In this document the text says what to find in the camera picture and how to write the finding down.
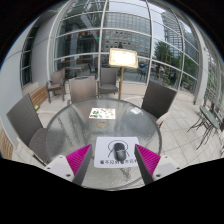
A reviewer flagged white mouse pad with drawing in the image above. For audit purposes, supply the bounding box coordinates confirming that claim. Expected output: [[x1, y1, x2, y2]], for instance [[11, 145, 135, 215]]
[[94, 135, 141, 169]]

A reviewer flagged grey wicker chair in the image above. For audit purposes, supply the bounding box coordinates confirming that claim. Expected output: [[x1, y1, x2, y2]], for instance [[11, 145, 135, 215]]
[[98, 67, 120, 98], [5, 93, 51, 166], [45, 68, 67, 103], [68, 75, 99, 104], [140, 80, 178, 129]]

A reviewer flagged tan round ring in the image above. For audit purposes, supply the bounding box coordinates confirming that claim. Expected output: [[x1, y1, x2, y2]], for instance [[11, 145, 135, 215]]
[[96, 120, 108, 129]]

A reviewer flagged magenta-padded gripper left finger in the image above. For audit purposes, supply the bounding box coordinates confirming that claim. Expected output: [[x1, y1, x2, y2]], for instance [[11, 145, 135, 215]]
[[44, 143, 94, 187]]

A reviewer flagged green metal bistro table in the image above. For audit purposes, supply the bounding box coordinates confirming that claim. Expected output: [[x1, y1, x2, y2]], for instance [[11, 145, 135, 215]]
[[186, 104, 224, 151]]

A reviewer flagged white sheet with food pictures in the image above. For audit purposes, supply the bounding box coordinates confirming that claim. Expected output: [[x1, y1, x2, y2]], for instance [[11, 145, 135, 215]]
[[88, 107, 116, 120]]

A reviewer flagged black computer mouse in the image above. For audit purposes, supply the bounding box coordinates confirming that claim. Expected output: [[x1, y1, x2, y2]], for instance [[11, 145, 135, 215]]
[[113, 142, 128, 162]]

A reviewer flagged wooden slat bench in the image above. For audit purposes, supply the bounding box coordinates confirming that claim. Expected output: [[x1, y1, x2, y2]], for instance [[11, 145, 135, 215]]
[[22, 84, 49, 109], [0, 128, 15, 160]]

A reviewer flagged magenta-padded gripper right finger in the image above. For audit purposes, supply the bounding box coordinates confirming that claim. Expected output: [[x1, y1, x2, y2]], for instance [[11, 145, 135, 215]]
[[134, 143, 183, 186]]

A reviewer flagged golden menu stand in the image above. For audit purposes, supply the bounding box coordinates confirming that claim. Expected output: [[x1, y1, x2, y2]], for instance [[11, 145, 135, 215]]
[[108, 47, 139, 100]]

